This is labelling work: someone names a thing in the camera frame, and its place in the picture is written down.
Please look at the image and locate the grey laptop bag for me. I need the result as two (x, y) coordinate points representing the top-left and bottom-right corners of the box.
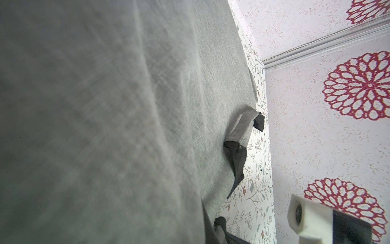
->
(1, 1), (263, 244)

